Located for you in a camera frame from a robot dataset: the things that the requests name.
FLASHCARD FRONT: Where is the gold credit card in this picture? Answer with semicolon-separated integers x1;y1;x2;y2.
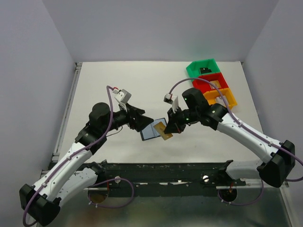
154;122;173;140

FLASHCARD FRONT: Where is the black leather card holder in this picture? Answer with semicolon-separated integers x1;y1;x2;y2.
139;117;168;142

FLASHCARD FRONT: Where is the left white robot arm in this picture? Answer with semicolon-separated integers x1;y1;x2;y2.
19;103;153;227

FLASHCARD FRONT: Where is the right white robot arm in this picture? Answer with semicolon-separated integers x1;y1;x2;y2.
164;88;295;188

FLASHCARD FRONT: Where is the yellow plastic bin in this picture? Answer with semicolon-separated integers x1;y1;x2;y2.
204;88;238;109

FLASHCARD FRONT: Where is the red plastic bin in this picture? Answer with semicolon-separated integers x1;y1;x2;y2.
192;72;229;94

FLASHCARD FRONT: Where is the white box in red bin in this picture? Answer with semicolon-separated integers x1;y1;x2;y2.
211;80;221;88

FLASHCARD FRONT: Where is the green plastic bin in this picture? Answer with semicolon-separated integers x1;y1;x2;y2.
186;59;221;78

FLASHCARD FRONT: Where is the black part in green bin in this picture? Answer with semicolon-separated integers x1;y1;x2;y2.
199;67;212;75

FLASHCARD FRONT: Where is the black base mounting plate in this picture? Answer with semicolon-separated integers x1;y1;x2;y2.
79;161;245;198

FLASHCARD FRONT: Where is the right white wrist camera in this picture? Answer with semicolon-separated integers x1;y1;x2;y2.
164;93;179;113

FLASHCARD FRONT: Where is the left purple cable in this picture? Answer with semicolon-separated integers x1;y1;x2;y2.
22;85;134;227

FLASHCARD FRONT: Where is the purple cable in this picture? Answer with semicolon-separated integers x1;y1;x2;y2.
168;78;303;206
22;85;134;227

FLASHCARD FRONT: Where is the aluminium extrusion rail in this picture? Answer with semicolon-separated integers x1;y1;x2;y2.
40;62;82;178

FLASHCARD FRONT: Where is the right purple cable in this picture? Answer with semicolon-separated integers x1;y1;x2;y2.
168;78;303;206

